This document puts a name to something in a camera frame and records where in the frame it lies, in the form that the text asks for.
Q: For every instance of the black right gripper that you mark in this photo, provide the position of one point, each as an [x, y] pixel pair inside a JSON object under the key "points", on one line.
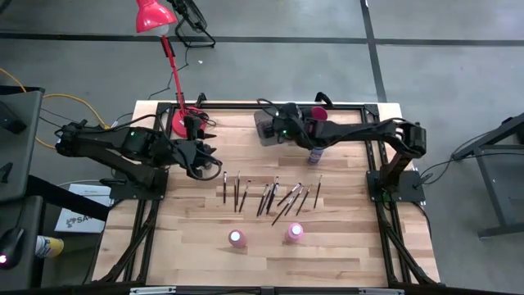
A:
{"points": [[286, 112]]}

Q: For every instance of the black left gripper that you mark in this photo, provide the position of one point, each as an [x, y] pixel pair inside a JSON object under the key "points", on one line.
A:
{"points": [[182, 155]]}

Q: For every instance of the large blue paint bottle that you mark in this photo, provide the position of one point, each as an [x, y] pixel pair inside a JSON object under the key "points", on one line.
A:
{"points": [[315, 156]]}

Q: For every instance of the black paintbrush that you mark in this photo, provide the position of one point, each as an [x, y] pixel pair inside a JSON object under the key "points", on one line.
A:
{"points": [[224, 187], [272, 192], [266, 199], [262, 201], [238, 187], [283, 209], [273, 199], [235, 194], [304, 200], [245, 196], [289, 194], [294, 201], [317, 191]]}

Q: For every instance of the large coral paint bottle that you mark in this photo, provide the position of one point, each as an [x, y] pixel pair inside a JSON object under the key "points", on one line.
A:
{"points": [[237, 238]]}

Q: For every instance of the large pink paint bottle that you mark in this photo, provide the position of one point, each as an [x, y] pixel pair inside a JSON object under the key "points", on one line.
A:
{"points": [[294, 232]]}

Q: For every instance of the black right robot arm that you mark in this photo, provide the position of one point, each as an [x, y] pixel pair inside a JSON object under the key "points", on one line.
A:
{"points": [[356, 130]]}

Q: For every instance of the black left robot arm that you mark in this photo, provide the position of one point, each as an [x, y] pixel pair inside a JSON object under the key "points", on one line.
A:
{"points": [[94, 143]]}

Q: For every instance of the grey translucent plastic bin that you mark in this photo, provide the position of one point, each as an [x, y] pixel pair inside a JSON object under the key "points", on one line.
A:
{"points": [[258, 123]]}

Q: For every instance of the magenta plastic cup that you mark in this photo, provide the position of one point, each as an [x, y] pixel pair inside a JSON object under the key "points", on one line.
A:
{"points": [[320, 112]]}

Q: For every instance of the red desk lamp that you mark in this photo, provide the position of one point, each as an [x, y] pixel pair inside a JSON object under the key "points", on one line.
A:
{"points": [[153, 16]]}

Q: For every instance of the white printed paper box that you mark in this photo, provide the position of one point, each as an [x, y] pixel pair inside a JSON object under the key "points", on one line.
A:
{"points": [[82, 223]]}

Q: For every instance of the black diagonal bar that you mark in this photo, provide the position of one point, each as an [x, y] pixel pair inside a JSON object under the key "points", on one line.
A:
{"points": [[65, 198]]}

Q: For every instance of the grey side desk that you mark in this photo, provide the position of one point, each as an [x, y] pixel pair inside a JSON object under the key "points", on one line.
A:
{"points": [[24, 164]]}

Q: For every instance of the yellow and white can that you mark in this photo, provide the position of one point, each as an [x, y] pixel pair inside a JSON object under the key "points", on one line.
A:
{"points": [[49, 246]]}

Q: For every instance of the black computer mouse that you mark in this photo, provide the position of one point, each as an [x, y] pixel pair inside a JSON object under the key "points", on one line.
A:
{"points": [[10, 246]]}

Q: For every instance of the silver aluminium bracket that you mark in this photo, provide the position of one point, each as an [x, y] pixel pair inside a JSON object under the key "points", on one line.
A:
{"points": [[153, 291], [380, 291]]}

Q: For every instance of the dark grey desk frame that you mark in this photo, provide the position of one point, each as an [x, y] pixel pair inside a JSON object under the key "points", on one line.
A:
{"points": [[490, 192]]}

